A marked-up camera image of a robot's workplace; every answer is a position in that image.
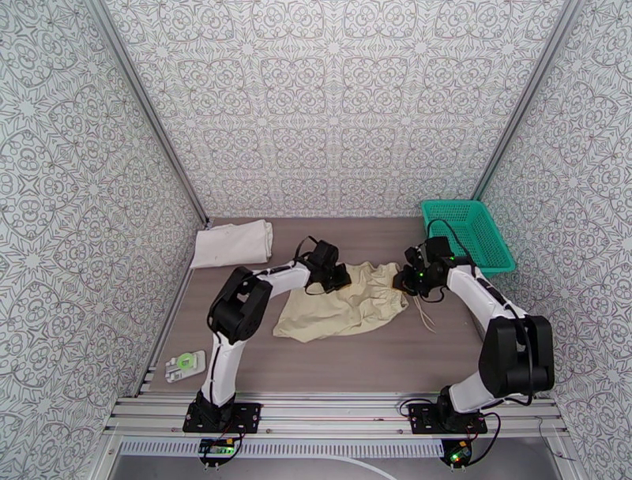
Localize beige drawstring shorts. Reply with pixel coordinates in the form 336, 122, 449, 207
273, 261, 438, 344

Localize white t-shirt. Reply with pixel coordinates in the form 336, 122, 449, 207
190, 219, 274, 270

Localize green plastic mesh basket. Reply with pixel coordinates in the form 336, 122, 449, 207
420, 198, 517, 279

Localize small circuit board, round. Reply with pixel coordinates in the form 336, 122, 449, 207
442, 441, 472, 467

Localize small circuit board, long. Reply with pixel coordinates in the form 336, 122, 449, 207
197, 437, 235, 460

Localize aluminium rail frame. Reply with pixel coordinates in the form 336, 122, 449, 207
103, 392, 569, 441

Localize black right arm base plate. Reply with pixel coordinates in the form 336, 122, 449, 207
409, 402, 487, 435

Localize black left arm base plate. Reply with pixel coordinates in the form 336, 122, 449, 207
182, 402, 263, 435

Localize aluminium table edge rail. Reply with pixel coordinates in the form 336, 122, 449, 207
133, 219, 213, 398

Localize white slotted cable duct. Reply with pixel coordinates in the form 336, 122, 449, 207
120, 440, 446, 458

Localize white bracket with green ring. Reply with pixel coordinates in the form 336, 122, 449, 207
165, 350, 207, 384

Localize aluminium corner post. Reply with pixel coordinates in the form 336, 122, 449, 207
471, 0, 589, 202
84, 0, 213, 227

